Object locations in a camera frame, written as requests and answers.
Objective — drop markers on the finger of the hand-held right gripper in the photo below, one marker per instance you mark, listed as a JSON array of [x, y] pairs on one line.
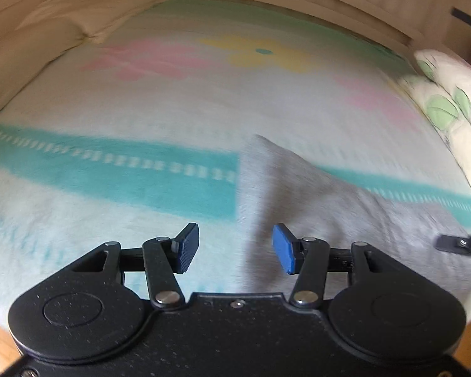
[[459, 242]]

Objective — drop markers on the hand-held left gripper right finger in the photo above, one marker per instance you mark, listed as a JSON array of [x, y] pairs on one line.
[[284, 249]]

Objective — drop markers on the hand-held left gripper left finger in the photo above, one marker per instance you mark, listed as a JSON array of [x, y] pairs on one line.
[[186, 249]]

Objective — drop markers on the grey pants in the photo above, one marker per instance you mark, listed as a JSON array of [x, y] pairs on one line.
[[310, 204]]

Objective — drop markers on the white pillow green dots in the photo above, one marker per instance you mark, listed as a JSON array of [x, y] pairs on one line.
[[451, 98]]

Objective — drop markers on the flower and teal stripe blanket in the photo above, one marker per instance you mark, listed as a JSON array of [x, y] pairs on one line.
[[141, 106]]

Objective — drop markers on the beige pillow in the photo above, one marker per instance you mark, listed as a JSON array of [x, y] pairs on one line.
[[86, 11]]

